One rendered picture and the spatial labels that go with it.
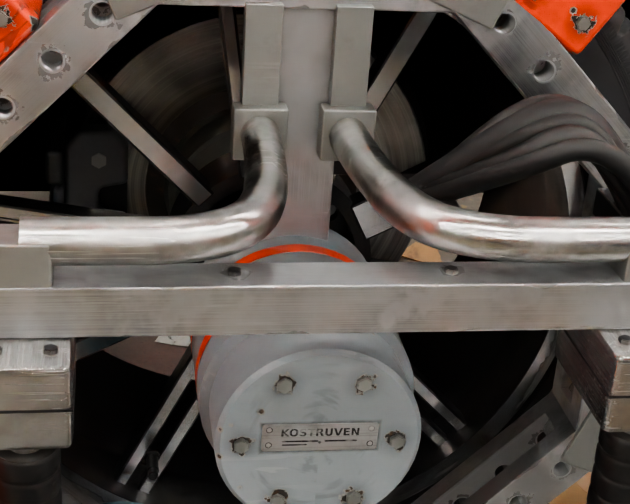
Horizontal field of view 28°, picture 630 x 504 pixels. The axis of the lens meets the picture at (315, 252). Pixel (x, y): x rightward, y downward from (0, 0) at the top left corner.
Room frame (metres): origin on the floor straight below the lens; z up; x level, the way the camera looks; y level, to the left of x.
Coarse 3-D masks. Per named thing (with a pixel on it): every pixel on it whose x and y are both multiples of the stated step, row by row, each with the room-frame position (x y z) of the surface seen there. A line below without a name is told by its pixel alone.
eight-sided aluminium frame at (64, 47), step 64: (64, 0) 0.77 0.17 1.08; (128, 0) 0.76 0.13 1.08; (192, 0) 0.77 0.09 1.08; (256, 0) 0.78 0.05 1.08; (320, 0) 0.79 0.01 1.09; (384, 0) 0.79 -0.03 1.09; (448, 0) 0.80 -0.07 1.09; (512, 0) 0.81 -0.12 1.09; (0, 64) 0.75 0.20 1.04; (64, 64) 0.76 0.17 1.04; (512, 64) 0.81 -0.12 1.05; (576, 64) 0.82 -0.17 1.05; (0, 128) 0.75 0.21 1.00; (512, 448) 0.86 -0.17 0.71; (576, 448) 0.82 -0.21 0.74
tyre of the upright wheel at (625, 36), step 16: (624, 16) 0.92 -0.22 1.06; (608, 32) 0.91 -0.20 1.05; (624, 32) 0.92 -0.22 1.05; (592, 48) 0.91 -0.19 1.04; (608, 48) 0.91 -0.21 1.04; (624, 48) 0.91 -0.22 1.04; (592, 64) 0.91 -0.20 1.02; (608, 64) 0.91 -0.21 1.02; (624, 64) 0.91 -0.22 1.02; (592, 80) 0.91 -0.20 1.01; (608, 80) 0.91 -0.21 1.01; (624, 80) 0.91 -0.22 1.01; (608, 96) 0.91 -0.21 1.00; (624, 96) 0.91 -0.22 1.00; (624, 112) 0.91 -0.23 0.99; (544, 384) 0.91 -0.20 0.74; (528, 400) 0.91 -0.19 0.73; (416, 496) 0.90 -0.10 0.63
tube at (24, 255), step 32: (256, 32) 0.77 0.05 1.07; (256, 64) 0.77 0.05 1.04; (256, 96) 0.77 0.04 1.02; (256, 128) 0.75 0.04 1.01; (256, 160) 0.69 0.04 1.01; (256, 192) 0.64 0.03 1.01; (0, 224) 0.59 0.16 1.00; (32, 224) 0.58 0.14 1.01; (64, 224) 0.58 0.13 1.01; (96, 224) 0.58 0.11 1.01; (128, 224) 0.59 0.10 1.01; (160, 224) 0.59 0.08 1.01; (192, 224) 0.59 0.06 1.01; (224, 224) 0.60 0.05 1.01; (256, 224) 0.61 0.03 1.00; (0, 256) 0.57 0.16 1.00; (32, 256) 0.57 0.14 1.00; (64, 256) 0.57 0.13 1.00; (96, 256) 0.58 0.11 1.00; (128, 256) 0.58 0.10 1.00; (160, 256) 0.58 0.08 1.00; (192, 256) 0.59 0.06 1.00; (224, 256) 0.60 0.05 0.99
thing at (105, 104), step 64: (384, 64) 0.90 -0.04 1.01; (128, 128) 0.87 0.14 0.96; (192, 192) 0.88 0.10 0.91; (512, 192) 1.06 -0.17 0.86; (576, 192) 0.91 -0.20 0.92; (128, 384) 1.03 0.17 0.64; (192, 384) 1.08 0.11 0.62; (448, 384) 0.98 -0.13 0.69; (512, 384) 0.92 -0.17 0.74; (64, 448) 0.86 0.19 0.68; (128, 448) 0.88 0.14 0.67; (192, 448) 0.96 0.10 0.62; (448, 448) 0.91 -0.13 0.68
